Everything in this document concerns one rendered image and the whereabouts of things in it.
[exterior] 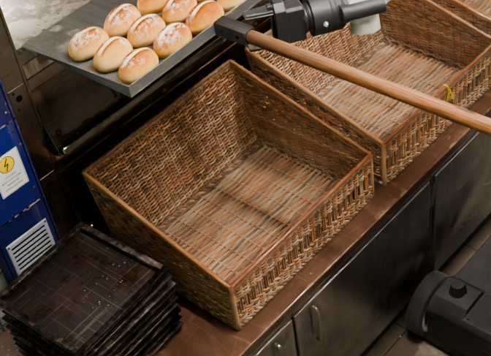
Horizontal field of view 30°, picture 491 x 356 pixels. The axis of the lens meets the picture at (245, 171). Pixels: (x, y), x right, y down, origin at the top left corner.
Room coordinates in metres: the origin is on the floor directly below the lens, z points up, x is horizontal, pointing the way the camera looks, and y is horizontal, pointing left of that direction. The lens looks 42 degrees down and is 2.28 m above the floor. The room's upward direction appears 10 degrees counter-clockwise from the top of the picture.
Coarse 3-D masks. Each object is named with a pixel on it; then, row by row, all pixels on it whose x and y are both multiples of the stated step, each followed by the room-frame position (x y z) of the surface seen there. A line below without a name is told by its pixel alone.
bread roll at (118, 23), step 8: (120, 8) 1.78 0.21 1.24; (128, 8) 1.78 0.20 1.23; (136, 8) 1.80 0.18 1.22; (112, 16) 1.76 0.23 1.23; (120, 16) 1.76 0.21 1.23; (128, 16) 1.76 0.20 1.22; (136, 16) 1.77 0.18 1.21; (104, 24) 1.76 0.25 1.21; (112, 24) 1.74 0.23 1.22; (120, 24) 1.74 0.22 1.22; (128, 24) 1.75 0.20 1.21; (112, 32) 1.74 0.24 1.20; (120, 32) 1.74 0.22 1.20
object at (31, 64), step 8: (24, 48) 1.77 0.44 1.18; (24, 56) 1.74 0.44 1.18; (32, 56) 1.73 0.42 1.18; (40, 56) 1.74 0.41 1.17; (24, 64) 1.71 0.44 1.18; (32, 64) 1.72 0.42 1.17; (40, 64) 1.73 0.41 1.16; (48, 64) 1.74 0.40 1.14; (24, 72) 1.70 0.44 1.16; (32, 72) 1.71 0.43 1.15
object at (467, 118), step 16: (256, 32) 1.63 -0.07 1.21; (272, 48) 1.58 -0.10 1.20; (288, 48) 1.55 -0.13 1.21; (304, 64) 1.52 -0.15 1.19; (320, 64) 1.49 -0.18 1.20; (336, 64) 1.47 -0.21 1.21; (352, 80) 1.43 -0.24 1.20; (368, 80) 1.41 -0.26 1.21; (384, 80) 1.39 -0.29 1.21; (400, 96) 1.35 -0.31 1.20; (416, 96) 1.33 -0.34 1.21; (432, 96) 1.32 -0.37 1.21; (432, 112) 1.30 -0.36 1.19; (448, 112) 1.28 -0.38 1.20; (464, 112) 1.26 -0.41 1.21; (480, 128) 1.23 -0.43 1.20
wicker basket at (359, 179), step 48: (192, 96) 1.95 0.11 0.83; (240, 96) 2.04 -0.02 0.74; (288, 96) 1.93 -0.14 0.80; (144, 144) 1.82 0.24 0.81; (192, 144) 1.89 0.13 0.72; (240, 144) 1.97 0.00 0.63; (288, 144) 1.93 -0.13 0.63; (336, 144) 1.80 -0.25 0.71; (96, 192) 1.67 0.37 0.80; (144, 192) 1.76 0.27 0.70; (240, 192) 1.82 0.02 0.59; (288, 192) 1.79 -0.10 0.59; (336, 192) 1.62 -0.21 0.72; (144, 240) 1.57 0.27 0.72; (192, 240) 1.67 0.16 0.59; (240, 240) 1.64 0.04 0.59; (288, 240) 1.50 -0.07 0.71; (192, 288) 1.46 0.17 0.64; (240, 288) 1.38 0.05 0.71
